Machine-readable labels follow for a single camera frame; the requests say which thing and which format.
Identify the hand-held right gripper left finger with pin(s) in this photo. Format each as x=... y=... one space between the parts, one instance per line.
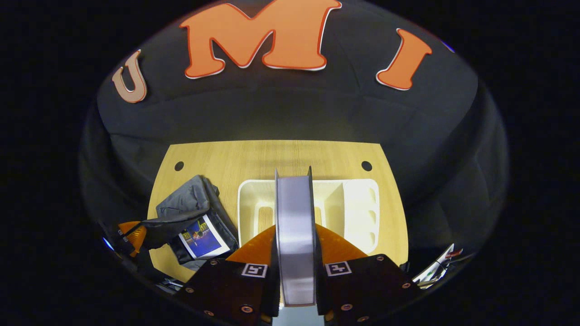
x=226 y=290

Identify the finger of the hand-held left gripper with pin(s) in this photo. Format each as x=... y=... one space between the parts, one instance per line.
x=136 y=235

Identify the black backdrop cloth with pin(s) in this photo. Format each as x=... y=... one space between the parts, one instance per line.
x=290 y=113

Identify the grey spine book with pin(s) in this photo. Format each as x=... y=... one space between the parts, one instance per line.
x=295 y=235

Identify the blue cover book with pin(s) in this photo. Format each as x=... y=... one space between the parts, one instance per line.
x=201 y=237

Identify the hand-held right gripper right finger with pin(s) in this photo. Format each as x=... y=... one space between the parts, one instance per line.
x=367 y=290

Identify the grey schoolbag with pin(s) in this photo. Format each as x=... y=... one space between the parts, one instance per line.
x=186 y=199

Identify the white bookshelf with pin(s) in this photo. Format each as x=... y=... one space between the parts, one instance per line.
x=358 y=203

